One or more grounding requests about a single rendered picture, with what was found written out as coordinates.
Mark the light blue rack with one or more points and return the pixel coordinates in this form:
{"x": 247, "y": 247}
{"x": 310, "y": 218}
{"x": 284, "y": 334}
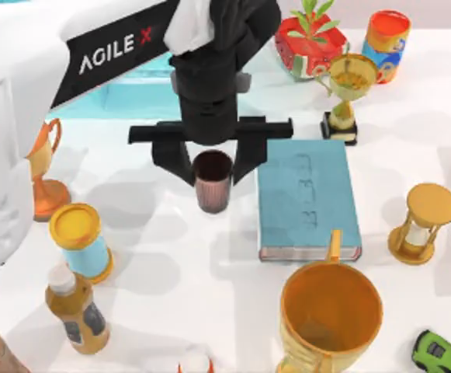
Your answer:
{"x": 139, "y": 93}

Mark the large gold trophy cup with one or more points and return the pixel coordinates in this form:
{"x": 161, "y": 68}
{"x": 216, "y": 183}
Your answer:
{"x": 326, "y": 311}

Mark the blue book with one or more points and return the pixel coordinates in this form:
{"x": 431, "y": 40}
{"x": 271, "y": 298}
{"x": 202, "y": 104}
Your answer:
{"x": 306, "y": 194}

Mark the gold trophy with black base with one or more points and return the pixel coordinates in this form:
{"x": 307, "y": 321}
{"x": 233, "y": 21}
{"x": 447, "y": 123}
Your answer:
{"x": 351, "y": 81}

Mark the red plant pot with plant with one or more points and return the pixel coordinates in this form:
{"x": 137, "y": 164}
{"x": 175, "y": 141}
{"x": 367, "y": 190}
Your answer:
{"x": 310, "y": 42}

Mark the pink ribbed cup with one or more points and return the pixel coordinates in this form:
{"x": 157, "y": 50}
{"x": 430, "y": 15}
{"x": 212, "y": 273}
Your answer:
{"x": 212, "y": 182}

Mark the blue can with yellow lid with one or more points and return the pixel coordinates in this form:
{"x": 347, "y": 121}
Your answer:
{"x": 81, "y": 237}

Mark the green toy car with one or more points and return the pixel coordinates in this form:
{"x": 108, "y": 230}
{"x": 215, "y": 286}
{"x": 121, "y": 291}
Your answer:
{"x": 438, "y": 351}

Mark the brown bottle with white cap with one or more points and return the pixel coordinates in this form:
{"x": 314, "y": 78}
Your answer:
{"x": 77, "y": 314}

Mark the gold hourglass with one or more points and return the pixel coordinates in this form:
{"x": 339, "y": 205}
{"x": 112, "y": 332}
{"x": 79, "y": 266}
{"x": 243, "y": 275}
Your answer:
{"x": 431, "y": 202}

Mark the orange trophy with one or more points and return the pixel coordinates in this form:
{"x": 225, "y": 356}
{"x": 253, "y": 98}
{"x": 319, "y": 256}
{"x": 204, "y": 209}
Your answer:
{"x": 44, "y": 186}

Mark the orange and white object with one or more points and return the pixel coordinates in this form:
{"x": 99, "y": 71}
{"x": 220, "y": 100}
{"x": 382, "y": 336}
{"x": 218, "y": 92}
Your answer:
{"x": 196, "y": 365}

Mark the orange and blue can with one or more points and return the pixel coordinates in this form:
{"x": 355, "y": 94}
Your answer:
{"x": 388, "y": 42}

